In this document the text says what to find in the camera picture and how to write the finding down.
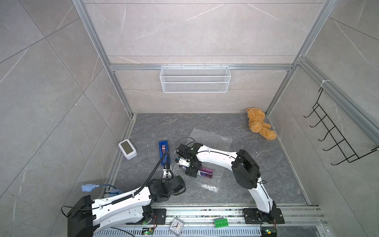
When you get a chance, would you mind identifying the blue tape dispenser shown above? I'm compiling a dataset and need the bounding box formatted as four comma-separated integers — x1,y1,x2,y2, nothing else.
159,140,171,166

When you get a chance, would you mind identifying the white digital timer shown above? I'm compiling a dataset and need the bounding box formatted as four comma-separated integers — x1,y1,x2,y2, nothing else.
118,139,137,160

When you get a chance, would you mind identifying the aluminium frame post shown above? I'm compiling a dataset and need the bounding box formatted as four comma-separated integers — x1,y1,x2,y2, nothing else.
265,0,338,117

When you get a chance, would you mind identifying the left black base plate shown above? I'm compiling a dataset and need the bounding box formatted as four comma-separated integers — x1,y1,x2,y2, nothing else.
142,208,167,225

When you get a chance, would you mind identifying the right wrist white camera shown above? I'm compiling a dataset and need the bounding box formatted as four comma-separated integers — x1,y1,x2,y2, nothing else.
175,157,190,168

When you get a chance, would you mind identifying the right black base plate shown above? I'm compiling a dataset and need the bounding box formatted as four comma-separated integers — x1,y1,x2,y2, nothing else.
242,207,285,224

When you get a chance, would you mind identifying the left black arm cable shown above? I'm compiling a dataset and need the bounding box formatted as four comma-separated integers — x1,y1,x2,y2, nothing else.
133,151,170,196

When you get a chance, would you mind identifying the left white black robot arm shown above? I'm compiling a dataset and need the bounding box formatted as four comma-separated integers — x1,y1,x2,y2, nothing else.
66,176,186,237

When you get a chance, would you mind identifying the tan teddy bear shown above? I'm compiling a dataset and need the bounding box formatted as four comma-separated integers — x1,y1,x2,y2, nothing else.
246,108,277,140

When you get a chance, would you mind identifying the white wire mesh basket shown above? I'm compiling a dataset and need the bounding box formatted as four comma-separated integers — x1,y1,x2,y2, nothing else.
159,66,231,93

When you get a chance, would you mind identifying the green toy brick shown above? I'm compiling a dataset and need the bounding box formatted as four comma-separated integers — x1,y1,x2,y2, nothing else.
214,218,229,229

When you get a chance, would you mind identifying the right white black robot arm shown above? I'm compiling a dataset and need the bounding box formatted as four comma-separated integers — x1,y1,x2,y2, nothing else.
176,143,276,219

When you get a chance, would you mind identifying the purple glass wine bottle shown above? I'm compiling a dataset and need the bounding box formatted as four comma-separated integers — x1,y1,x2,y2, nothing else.
198,167,213,178

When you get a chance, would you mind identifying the clear bubble wrap sheet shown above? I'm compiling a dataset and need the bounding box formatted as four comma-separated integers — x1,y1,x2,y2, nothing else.
171,128,234,194

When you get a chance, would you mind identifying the small white analog clock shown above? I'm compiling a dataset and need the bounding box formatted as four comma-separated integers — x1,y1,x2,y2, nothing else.
169,217,185,236

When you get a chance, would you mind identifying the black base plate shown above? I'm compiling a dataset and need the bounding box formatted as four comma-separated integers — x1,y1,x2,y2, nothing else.
142,208,167,225
242,207,285,224

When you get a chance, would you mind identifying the wrist white camera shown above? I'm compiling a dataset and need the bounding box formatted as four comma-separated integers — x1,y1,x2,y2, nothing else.
162,167,174,180
175,157,190,168

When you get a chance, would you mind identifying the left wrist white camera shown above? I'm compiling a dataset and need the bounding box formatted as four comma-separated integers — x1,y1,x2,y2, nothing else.
162,167,174,180

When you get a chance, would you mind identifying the black wire hook rack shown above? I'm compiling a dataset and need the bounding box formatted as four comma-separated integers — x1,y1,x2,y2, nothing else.
303,88,379,166

